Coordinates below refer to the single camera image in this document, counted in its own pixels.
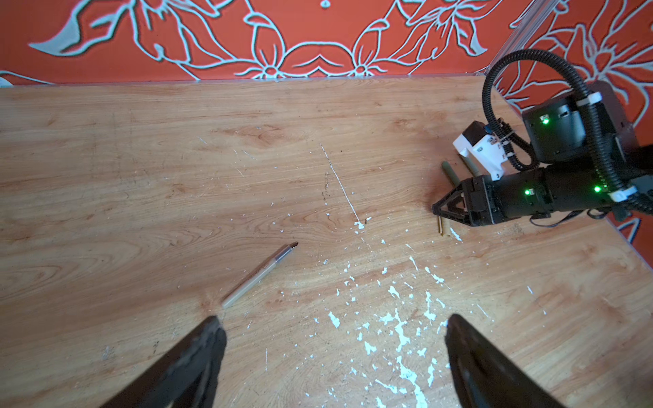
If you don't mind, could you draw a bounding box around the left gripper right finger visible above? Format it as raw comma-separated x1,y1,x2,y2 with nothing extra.
446,314,563,408

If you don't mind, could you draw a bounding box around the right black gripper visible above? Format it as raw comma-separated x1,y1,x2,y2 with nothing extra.
432,178,503,226

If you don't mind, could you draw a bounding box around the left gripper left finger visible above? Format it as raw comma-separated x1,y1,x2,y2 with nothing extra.
103,316,227,407

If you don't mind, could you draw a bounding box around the dark green pen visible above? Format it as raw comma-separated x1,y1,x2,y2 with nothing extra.
441,161,461,187

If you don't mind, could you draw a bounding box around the light green pen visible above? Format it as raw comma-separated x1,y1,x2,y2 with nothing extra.
461,156,482,177

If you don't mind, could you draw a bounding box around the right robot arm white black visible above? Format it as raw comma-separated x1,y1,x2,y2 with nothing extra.
432,81,652,227

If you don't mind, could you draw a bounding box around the beige pen near left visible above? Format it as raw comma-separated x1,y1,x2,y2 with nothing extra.
221,241,299,309

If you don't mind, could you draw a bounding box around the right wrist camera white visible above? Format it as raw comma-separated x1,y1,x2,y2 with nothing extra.
452,121,508,181

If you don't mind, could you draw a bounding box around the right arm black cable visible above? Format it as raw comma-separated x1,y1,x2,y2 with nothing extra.
481,48,653,215

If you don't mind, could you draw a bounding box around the aluminium frame rail right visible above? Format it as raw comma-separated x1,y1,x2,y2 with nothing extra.
483,0,559,75

